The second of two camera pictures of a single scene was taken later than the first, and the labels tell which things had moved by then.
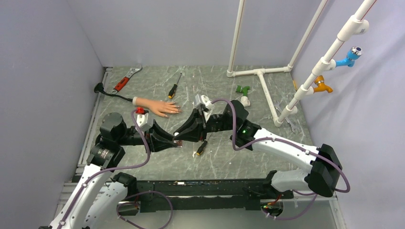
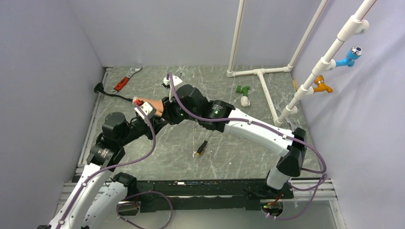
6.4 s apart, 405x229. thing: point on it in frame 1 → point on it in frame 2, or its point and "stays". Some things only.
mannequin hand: x=163 y=108 stays
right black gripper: x=192 y=134 → x=168 y=113
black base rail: x=200 y=195 stays
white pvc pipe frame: x=356 y=24 stays
